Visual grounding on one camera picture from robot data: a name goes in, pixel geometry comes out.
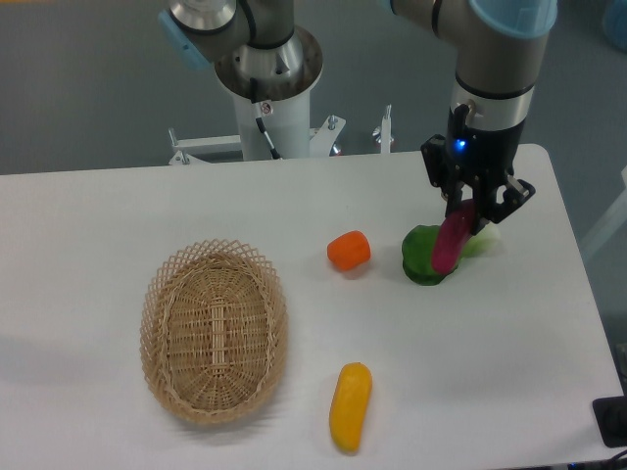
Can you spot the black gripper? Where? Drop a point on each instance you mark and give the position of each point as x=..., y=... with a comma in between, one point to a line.
x=481, y=160

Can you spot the purple sweet potato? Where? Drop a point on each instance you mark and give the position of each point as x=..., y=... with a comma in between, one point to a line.
x=453, y=234

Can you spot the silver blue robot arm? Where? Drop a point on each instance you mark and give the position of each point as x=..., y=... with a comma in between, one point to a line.
x=500, y=44

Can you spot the woven wicker basket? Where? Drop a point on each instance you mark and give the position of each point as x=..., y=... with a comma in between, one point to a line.
x=214, y=332

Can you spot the green bok choy toy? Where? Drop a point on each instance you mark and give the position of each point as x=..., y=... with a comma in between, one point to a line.
x=418, y=245

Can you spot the orange persimmon toy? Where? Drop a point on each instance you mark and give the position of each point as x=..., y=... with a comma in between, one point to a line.
x=349, y=250

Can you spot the blue object top right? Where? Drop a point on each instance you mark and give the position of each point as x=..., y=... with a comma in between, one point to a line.
x=614, y=24

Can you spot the yellow mango toy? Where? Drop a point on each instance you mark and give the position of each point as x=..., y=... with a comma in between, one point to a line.
x=349, y=406

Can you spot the black device at edge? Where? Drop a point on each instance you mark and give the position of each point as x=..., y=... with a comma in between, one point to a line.
x=610, y=414

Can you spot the white metal bracket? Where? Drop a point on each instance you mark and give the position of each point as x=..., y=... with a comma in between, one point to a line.
x=382, y=134

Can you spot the white frame right edge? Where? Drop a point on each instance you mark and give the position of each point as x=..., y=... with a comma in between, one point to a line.
x=608, y=223

